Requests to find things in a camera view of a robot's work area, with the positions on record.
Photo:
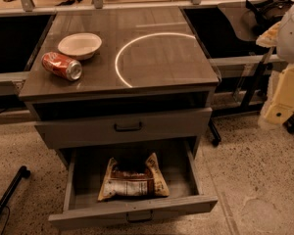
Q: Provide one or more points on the brown chip bag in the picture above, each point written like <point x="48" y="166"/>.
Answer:
<point x="120" y="180"/>

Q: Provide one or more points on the black VR headset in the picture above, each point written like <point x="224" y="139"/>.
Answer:
<point x="269" y="12"/>

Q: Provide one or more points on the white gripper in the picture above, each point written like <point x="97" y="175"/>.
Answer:
<point x="292" y="38"/>

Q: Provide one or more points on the white paper bowl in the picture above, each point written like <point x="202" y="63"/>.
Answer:
<point x="80" y="46"/>

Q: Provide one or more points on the black middle drawer handle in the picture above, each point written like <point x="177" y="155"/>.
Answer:
<point x="139" y="216"/>

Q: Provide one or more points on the open grey middle drawer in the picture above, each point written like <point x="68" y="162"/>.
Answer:
<point x="86" y="173"/>

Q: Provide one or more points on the black stand leg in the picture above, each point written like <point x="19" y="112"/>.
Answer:
<point x="23" y="172"/>

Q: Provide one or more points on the closed grey top drawer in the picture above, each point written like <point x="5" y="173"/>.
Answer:
<point x="91" y="131"/>

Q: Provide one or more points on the black top drawer handle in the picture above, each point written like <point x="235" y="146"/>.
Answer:
<point x="136" y="127"/>

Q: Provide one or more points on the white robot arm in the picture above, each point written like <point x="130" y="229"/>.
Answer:
<point x="285" y="44"/>

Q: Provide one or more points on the red soda can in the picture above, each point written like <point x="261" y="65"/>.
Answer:
<point x="61" y="65"/>

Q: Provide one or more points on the grey drawer cabinet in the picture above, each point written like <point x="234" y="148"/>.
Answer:
<point x="149" y="62"/>

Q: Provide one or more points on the black drawer handle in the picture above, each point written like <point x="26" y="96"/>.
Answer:
<point x="139" y="216"/>
<point x="136" y="127"/>

